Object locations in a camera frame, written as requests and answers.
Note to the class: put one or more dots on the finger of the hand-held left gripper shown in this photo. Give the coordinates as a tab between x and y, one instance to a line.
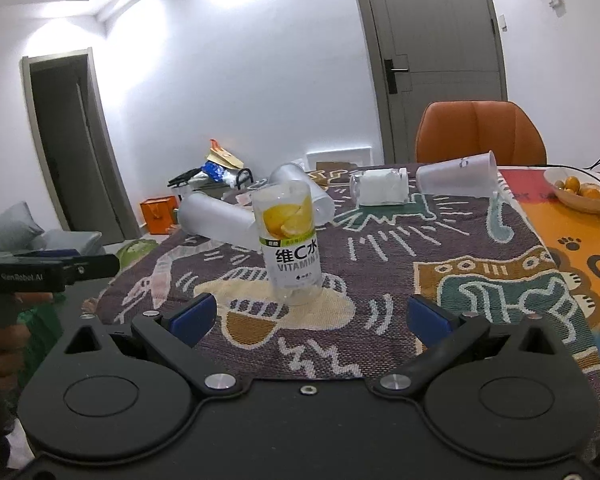
92	266

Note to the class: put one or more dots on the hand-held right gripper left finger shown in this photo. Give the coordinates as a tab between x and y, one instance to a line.
196	317

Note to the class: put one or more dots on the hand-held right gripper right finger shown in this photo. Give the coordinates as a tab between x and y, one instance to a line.
426	322

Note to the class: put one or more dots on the frosted plastic cup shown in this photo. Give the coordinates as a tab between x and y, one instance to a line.
455	176
215	221
292	174

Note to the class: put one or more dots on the grey sofa cushion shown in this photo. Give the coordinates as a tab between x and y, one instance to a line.
15	232

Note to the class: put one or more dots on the green round object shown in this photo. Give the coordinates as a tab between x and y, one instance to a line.
136	254

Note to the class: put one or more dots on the green clothing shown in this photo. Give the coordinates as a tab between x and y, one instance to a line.
42	332

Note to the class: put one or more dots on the printed woven blanket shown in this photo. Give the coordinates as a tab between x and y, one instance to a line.
380	270

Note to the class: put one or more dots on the orange box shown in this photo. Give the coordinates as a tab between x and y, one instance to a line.
157	216

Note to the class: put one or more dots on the clear lemon label bottle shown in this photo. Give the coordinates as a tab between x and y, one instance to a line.
290	255

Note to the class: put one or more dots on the clear jar with white tissue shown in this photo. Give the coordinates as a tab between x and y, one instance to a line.
380	189

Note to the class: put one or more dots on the blue white plastic bag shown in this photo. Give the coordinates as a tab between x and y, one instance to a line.
215	171

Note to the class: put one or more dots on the orange cartoon mat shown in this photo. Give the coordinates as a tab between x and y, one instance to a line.
545	225

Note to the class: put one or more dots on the yellow paper bag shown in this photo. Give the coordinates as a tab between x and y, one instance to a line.
225	156

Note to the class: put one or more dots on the white flat board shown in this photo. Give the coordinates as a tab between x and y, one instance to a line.
337	154

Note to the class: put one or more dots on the white bowl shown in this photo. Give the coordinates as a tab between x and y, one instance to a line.
580	204

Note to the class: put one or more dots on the orange chair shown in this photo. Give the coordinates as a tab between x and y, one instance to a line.
480	132

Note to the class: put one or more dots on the heap of small oranges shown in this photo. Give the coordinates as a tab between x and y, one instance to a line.
572	184

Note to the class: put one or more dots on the grey door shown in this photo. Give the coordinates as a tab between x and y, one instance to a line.
440	25

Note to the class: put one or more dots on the white wall switch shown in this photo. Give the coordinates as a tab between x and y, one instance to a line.
502	22

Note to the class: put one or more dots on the white wall device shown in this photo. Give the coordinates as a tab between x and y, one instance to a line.
555	0

